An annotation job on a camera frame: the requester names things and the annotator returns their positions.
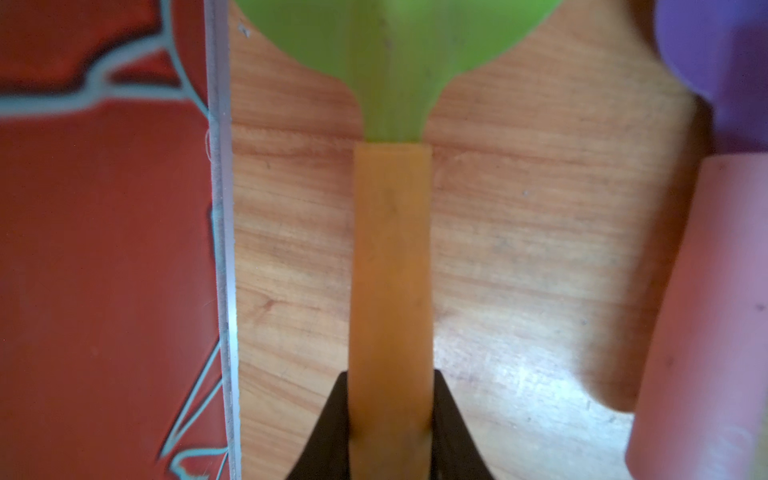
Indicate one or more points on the green shovel yellow handle box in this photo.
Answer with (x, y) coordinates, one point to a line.
(396, 58)

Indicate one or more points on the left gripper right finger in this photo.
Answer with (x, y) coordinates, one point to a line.
(454, 454)

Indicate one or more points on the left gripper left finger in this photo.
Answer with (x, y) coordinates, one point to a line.
(326, 453)

